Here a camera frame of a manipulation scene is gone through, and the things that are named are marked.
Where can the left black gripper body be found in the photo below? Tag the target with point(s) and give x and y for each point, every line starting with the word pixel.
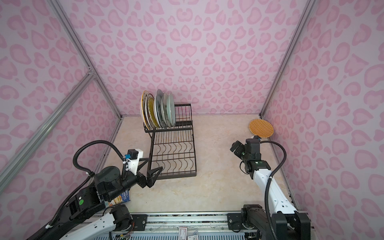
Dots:
pixel 142 179

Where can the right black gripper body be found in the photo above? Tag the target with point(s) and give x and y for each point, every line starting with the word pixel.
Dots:
pixel 241 151

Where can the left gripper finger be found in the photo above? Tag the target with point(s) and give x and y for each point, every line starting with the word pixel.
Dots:
pixel 153 174
pixel 142 163

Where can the orange woven tray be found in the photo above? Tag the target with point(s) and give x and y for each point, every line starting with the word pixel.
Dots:
pixel 261 128

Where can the green woven bamboo tray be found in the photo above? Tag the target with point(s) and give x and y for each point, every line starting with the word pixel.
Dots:
pixel 151 103

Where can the star plate yellow rim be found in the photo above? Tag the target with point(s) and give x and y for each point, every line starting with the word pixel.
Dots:
pixel 142 107

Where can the pale blue flower plate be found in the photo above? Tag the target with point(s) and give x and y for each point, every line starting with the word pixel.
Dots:
pixel 171 110

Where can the grey blue plate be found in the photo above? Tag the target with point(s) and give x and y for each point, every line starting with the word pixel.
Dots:
pixel 158 108

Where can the white plate small drawings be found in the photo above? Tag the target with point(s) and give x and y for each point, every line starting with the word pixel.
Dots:
pixel 165 111

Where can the white plate orange sunburst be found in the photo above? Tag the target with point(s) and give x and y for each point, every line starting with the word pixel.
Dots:
pixel 147 112

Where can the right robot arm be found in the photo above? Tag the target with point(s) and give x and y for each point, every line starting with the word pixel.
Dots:
pixel 278 218

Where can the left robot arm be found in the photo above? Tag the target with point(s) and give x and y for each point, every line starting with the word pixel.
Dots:
pixel 91 197

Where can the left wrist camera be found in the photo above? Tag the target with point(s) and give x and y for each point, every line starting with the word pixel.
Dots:
pixel 131 162

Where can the black wire dish rack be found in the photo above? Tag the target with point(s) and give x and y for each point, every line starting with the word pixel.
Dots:
pixel 173 149

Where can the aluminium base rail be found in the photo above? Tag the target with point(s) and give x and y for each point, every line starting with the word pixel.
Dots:
pixel 125 226

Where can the aluminium frame left diagonal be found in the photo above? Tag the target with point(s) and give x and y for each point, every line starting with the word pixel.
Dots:
pixel 18 161

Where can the aluminium frame right post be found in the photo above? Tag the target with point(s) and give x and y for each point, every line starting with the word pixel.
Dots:
pixel 297 34

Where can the aluminium frame post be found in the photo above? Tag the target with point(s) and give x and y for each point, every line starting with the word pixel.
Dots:
pixel 297 34
pixel 79 46

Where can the aluminium frame left post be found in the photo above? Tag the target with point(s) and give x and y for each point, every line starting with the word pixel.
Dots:
pixel 79 46

